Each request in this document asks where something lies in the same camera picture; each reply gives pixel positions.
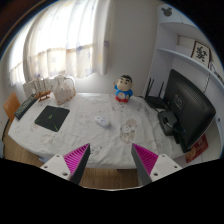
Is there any black keyboard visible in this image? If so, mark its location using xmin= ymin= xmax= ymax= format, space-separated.
xmin=13 ymin=94 xmax=38 ymax=121

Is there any orange wooden chair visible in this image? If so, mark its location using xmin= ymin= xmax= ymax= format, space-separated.
xmin=2 ymin=91 xmax=22 ymax=141

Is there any white star-print curtain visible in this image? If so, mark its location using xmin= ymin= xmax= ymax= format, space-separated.
xmin=8 ymin=0 xmax=113 ymax=86

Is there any white cartoon-print computer mouse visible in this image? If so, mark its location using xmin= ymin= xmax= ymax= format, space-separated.
xmin=94 ymin=115 xmax=112 ymax=129

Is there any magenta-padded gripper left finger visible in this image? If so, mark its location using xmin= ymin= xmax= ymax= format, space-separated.
xmin=39 ymin=142 xmax=92 ymax=186

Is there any black box device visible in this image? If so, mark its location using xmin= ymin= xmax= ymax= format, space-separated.
xmin=157 ymin=110 xmax=179 ymax=137

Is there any black monitor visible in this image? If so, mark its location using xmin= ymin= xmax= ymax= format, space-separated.
xmin=162 ymin=68 xmax=217 ymax=154

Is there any white printed tablecloth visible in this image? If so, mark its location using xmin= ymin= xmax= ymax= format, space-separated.
xmin=7 ymin=92 xmax=198 ymax=170

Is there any black mouse pad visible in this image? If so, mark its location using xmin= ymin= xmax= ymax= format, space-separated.
xmin=34 ymin=105 xmax=71 ymax=133

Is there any large white conch shell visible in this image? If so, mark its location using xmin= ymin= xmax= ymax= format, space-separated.
xmin=52 ymin=74 xmax=77 ymax=106

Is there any black router with antennas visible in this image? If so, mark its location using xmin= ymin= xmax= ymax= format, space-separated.
xmin=143 ymin=77 xmax=169 ymax=110

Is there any red packet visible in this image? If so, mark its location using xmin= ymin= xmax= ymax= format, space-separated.
xmin=185 ymin=133 xmax=210 ymax=164

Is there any cartoon boy figure clock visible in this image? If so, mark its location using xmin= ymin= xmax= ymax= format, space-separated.
xmin=113 ymin=74 xmax=134 ymax=104

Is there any wooden model sailing ship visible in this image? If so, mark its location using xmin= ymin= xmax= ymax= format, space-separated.
xmin=33 ymin=77 xmax=54 ymax=103

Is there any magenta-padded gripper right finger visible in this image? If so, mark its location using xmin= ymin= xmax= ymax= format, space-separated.
xmin=130 ymin=142 xmax=184 ymax=187

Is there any white shelf unit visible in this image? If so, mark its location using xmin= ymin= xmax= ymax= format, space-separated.
xmin=143 ymin=3 xmax=224 ymax=134

